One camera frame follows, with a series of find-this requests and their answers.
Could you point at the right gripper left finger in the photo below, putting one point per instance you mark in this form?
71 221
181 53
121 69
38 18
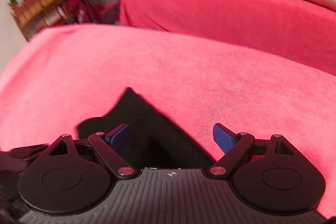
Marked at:
61 181

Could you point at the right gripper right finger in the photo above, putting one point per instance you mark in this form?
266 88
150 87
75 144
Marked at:
270 175

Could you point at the black pants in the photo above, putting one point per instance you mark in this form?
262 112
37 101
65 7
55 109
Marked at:
162 154

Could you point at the wooden shelf unit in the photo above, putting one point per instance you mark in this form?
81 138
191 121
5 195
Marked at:
32 16

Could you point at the red blanket far bed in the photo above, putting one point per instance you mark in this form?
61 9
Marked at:
295 29

